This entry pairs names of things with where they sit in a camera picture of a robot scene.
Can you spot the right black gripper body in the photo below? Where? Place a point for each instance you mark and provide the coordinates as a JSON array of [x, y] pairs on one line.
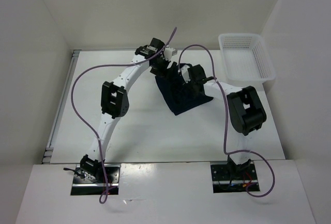
[[190, 86]]

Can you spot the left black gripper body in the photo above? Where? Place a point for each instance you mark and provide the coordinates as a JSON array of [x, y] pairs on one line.
[[159, 68]]

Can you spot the navy blue shorts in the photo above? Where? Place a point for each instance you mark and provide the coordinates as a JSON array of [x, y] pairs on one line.
[[175, 92]]

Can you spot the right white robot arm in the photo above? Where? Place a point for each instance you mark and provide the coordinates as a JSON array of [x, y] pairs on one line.
[[244, 115]]

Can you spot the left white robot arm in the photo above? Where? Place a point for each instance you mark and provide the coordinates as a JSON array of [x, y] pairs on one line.
[[115, 103]]

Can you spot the white plastic basket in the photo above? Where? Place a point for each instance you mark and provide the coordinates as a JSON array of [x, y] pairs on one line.
[[245, 58]]

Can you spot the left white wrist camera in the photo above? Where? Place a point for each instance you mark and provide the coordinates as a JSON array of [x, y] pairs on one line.
[[169, 52]]

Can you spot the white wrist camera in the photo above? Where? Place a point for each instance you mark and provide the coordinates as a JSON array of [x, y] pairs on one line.
[[169, 52], [185, 73]]

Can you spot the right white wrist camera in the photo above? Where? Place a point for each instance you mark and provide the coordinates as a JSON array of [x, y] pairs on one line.
[[185, 73]]

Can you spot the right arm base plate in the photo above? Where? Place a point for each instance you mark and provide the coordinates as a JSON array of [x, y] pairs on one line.
[[223, 182]]

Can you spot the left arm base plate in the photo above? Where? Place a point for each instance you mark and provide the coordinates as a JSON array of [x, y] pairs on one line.
[[85, 184]]

